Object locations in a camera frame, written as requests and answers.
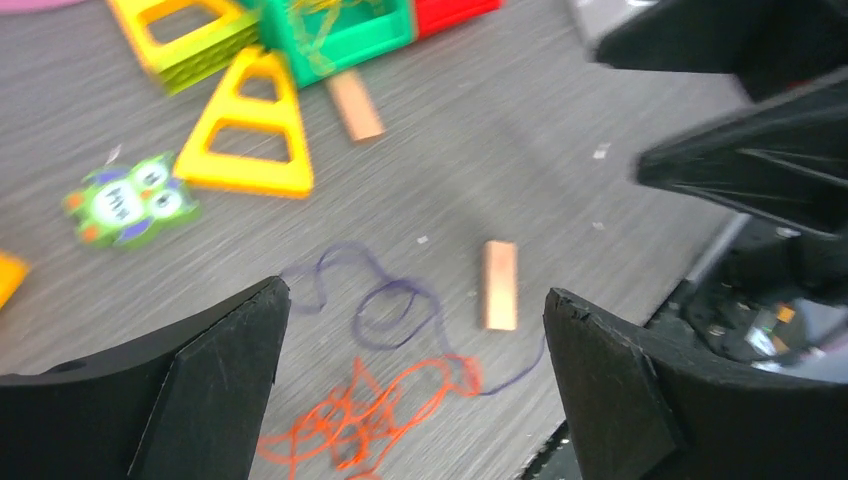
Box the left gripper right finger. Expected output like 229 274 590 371
544 288 847 479

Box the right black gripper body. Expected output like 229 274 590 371
682 215 847 365

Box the green owl toy block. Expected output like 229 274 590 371
62 152 200 249

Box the yellow triangle block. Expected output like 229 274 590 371
173 46 314 199
107 0 253 74

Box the red plastic bin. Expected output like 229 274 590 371
413 0 504 38

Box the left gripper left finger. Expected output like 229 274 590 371
1 276 290 479

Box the orange plastic bin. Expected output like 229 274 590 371
0 251 30 308

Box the green plastic bin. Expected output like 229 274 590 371
245 1 416 88

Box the yellow triangle block upper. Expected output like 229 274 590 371
107 0 253 74

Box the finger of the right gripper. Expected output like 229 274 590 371
634 69 847 236
592 1 847 100

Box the flat wooden block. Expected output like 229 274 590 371
482 241 518 331

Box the yellow cable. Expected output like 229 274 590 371
284 0 386 77

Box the small wooden block upright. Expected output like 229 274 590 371
324 69 385 142

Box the orange cable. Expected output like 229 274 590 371
256 354 485 480

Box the green lego brick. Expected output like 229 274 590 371
154 14 259 95

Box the yellow triangle block lower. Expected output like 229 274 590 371
173 46 314 199

